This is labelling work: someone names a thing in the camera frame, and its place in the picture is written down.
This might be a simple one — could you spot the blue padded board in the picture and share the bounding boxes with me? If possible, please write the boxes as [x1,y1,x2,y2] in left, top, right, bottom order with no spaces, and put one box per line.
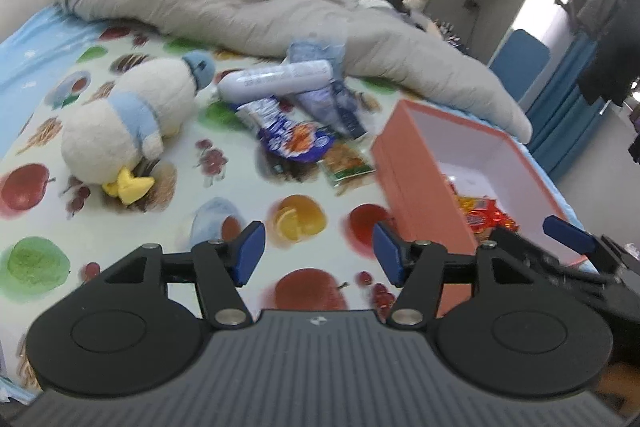
[489,29,552,104]

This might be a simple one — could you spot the blue curtain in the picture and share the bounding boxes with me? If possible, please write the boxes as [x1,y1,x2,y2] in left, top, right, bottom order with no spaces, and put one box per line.
[527,32,608,178]

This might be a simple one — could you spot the white purple snack packet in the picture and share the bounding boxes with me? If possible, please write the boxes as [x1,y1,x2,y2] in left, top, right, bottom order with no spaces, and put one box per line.
[235,98,286,132]

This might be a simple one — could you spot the black clothing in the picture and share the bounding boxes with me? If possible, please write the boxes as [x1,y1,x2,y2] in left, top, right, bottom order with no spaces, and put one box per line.
[372,0,431,30]

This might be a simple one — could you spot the dark hanging clothes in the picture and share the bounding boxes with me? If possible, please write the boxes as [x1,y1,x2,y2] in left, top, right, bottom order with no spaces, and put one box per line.
[577,0,640,108]

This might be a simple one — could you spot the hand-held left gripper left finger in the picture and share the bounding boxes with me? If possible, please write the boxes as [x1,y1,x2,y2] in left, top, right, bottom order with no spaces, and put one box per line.
[100,221,267,329]

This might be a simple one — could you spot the white spray bottle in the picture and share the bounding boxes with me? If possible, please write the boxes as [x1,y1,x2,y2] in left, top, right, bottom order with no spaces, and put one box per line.
[217,59,335,104]

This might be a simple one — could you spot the white blue plush duck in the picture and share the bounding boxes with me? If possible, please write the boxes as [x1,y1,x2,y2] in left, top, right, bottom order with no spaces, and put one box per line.
[60,51,217,206]

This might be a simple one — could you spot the pink cardboard box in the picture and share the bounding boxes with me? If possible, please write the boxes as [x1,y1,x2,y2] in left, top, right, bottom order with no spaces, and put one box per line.
[370,99,586,318]

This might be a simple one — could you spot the grey duvet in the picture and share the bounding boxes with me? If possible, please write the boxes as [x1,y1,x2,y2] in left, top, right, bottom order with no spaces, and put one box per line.
[55,0,533,144]

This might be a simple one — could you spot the red snack packet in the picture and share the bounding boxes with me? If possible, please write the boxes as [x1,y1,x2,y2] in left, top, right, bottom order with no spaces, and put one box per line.
[442,174,518,242]

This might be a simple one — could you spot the green brown snack packet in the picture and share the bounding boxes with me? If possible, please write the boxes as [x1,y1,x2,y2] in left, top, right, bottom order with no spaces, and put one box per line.
[320,141,377,186]

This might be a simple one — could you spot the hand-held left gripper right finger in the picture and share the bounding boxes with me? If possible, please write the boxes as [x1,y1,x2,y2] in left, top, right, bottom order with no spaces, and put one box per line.
[372,222,548,329]

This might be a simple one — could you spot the fruit printed bedsheet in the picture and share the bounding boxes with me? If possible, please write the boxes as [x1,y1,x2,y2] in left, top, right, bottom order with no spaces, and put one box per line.
[0,4,586,408]

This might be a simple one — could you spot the crumpled blue plastic bag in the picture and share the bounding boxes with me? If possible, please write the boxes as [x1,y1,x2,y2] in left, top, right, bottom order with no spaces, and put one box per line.
[286,38,371,140]

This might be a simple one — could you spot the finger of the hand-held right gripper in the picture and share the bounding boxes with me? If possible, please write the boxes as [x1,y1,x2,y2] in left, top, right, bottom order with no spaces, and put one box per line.
[542,215,601,254]
[492,227,616,290]

